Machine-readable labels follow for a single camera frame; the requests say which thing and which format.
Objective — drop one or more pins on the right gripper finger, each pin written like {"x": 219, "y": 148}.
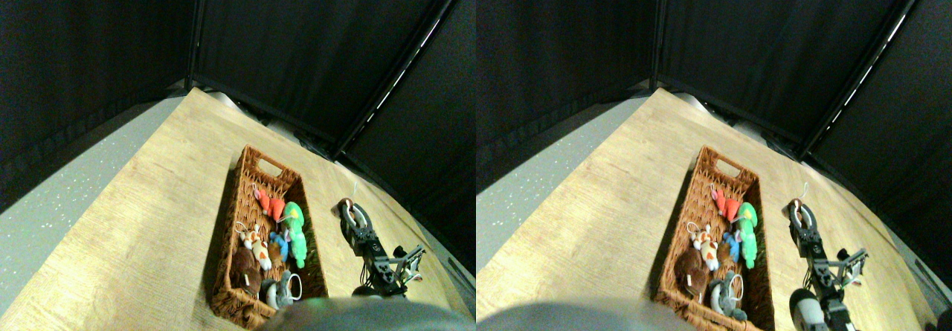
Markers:
{"x": 346, "y": 225}
{"x": 794, "y": 227}
{"x": 813, "y": 221}
{"x": 368, "y": 219}

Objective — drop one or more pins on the small dark brown plush toy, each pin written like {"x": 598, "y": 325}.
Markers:
{"x": 345, "y": 206}
{"x": 794, "y": 207}

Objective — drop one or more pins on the long bright green plush toy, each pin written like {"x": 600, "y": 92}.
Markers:
{"x": 750, "y": 249}
{"x": 299, "y": 248}

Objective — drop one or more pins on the bright blue plush toy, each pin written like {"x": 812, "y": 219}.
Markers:
{"x": 279, "y": 245}
{"x": 732, "y": 246}

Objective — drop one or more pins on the orange white plush toy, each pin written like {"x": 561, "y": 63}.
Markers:
{"x": 706, "y": 248}
{"x": 258, "y": 248}

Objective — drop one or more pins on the grey plush toy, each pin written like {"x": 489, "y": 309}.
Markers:
{"x": 725, "y": 295}
{"x": 281, "y": 292}

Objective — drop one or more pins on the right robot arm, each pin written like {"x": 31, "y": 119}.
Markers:
{"x": 825, "y": 301}
{"x": 383, "y": 279}

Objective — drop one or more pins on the black curtain stand pole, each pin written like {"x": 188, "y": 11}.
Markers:
{"x": 659, "y": 33}
{"x": 196, "y": 33}
{"x": 355, "y": 134}
{"x": 819, "y": 134}

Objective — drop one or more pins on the grey curtain stand foot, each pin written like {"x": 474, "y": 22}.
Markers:
{"x": 312, "y": 141}

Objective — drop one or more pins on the brown wicker basket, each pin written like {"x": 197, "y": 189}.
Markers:
{"x": 242, "y": 197}
{"x": 688, "y": 197}

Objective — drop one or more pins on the black bracket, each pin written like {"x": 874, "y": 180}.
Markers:
{"x": 409, "y": 260}
{"x": 852, "y": 264}

